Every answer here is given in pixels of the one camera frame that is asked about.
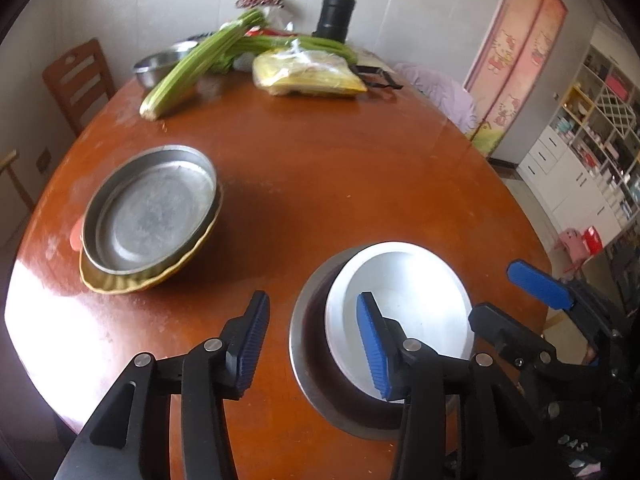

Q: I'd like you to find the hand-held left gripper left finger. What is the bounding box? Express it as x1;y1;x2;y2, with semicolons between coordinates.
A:
52;290;272;480

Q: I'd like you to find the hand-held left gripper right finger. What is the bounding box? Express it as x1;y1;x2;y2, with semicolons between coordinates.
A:
356;291;571;480

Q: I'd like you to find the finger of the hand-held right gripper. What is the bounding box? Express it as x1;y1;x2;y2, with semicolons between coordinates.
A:
468;302;601;378
506;259;626;341

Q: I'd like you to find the large steel bowl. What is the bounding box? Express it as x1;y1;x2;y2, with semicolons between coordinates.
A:
289;246;476;442

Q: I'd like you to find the yellow shell-shaped plate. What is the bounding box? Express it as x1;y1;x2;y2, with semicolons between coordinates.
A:
79;182;223;295

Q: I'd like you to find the round steel pan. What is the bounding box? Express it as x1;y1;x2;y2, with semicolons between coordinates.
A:
81;145;218;276

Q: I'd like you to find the pink child stool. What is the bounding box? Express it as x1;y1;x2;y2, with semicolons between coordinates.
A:
554;227;591;273

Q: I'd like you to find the red box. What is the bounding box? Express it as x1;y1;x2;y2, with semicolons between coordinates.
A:
580;226;607;258

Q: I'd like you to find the white shelf cabinet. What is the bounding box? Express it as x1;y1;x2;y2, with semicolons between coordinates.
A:
517;25;640;251

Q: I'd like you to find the pink cloth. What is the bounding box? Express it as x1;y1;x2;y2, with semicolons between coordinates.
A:
392;62;481;136

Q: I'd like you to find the pink cartoon door curtain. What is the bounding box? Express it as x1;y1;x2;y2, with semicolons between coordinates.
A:
462;0;568;156

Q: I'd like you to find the black peeler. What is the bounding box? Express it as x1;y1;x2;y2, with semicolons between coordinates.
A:
352;62;403;92

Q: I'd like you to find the bag of yellow noodles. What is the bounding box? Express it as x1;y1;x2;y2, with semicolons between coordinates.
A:
251;47;368;98

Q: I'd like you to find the celery bunch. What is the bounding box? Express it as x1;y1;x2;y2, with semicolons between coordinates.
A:
139;7;266;121

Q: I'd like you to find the small steel bowl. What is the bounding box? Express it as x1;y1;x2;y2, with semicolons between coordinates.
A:
132;42;201;90

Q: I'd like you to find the dark seat armchair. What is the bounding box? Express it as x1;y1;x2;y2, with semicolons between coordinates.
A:
0;149;36;213

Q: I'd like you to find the bundle of green stalks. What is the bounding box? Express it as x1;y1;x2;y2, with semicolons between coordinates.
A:
235;35;358;66

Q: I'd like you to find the slatted wooden chair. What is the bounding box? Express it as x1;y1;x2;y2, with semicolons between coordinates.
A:
41;37;118;137

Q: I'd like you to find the black thermos bottle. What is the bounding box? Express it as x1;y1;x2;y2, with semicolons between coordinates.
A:
312;0;357;43

